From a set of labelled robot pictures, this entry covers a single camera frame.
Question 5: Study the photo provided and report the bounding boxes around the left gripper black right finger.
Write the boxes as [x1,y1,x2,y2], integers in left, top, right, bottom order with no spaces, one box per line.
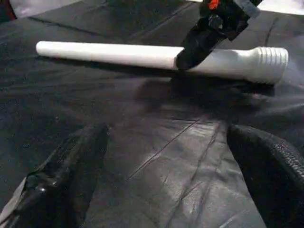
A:
[227,124,304,228]

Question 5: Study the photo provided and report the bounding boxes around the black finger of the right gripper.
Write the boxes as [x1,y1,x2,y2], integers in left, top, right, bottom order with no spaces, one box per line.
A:
[175,18,216,72]

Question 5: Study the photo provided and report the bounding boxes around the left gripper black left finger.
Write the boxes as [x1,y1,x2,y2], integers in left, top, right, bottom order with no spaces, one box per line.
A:
[0,122,109,228]

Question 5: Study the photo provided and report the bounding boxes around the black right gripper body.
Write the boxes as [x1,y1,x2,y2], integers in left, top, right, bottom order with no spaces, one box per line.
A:
[199,0,253,40]

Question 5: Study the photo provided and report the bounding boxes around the white plastic table leg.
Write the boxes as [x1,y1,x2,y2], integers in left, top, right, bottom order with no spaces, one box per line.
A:
[35,40,290,86]

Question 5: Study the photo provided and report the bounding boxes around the black work mat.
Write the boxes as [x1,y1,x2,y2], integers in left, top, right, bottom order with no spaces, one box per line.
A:
[0,0,304,228]

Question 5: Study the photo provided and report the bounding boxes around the grey cushion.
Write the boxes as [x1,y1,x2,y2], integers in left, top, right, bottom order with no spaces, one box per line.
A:
[9,0,33,19]

